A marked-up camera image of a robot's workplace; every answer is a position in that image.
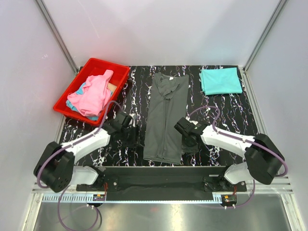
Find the aluminium cross rail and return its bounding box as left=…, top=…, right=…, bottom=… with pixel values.
left=23, top=174, right=308, bottom=231

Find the left aluminium frame post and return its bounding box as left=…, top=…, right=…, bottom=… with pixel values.
left=34, top=0, right=79, bottom=74

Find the right aluminium frame post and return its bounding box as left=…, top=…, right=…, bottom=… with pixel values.
left=243, top=0, right=288, bottom=72

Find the aluminium frame post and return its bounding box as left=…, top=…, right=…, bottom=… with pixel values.
left=243, top=0, right=288, bottom=72
left=34, top=0, right=79, bottom=74

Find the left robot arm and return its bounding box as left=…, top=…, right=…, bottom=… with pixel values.
left=33, top=112, right=139, bottom=193

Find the dark grey t-shirt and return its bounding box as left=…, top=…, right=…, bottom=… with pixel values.
left=143, top=73, right=189, bottom=165

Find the folded teal t-shirt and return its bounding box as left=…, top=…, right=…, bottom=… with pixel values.
left=200, top=67, right=243, bottom=95

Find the red plastic bin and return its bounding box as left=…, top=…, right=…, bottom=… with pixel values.
left=53, top=58, right=130, bottom=126

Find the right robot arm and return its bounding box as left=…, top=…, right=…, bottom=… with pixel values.
left=174, top=117, right=285, bottom=192

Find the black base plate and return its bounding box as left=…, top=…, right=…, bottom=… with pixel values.
left=77, top=167, right=247, bottom=203

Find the pink t-shirt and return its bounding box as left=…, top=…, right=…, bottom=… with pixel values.
left=67, top=70, right=114, bottom=117

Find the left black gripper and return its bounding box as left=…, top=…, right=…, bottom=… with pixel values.
left=120, top=125, right=144, bottom=148

